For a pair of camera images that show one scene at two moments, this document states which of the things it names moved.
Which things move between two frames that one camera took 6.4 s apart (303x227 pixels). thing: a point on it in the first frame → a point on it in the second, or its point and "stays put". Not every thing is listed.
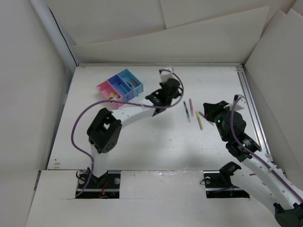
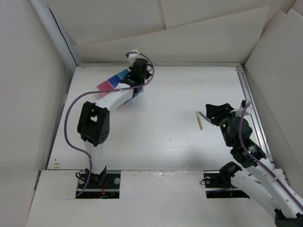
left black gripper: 176,94 → 147,74
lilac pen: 211,123 stays put
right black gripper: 210,109 stays put
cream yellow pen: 200,120 stays put
